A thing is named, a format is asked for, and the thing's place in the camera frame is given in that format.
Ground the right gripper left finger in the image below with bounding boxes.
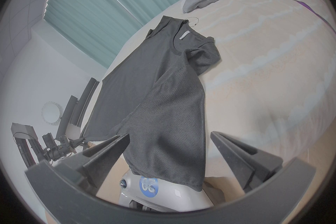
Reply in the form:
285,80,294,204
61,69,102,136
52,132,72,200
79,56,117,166
56,133,131,193

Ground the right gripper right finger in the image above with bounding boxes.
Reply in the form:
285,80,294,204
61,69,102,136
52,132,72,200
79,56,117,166
211,131,284,193

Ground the black T-shirt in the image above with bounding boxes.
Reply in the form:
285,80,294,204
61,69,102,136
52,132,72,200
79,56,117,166
80,15,221,192

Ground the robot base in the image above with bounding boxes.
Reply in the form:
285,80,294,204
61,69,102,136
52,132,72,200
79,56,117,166
117,169,213,215

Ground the bed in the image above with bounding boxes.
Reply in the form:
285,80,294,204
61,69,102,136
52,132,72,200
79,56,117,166
80,0,336,179

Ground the round white framed mirror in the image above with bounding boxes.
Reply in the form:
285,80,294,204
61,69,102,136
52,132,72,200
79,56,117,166
41,102,61,125

